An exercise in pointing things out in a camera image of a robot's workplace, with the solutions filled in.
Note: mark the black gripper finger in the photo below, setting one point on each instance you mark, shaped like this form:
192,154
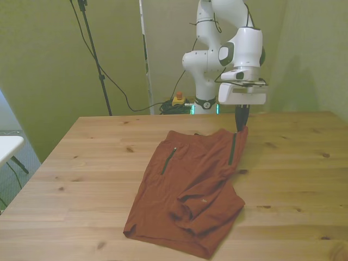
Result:
238,117
245,115

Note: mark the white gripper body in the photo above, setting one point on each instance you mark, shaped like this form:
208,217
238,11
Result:
242,95

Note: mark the rust red shorts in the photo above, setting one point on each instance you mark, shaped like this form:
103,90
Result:
187,187

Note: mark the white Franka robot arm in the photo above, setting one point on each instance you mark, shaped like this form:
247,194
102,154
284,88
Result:
209,62

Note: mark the yellow emergency stop box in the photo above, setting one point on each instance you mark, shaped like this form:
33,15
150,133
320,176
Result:
180,100

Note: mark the white vertical panel strip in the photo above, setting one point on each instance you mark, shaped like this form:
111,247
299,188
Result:
146,54

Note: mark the black tripod stand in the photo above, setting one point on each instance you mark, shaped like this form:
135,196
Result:
93,54

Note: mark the white folding table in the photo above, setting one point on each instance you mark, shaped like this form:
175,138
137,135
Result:
9,149

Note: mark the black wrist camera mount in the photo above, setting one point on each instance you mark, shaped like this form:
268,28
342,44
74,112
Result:
251,83

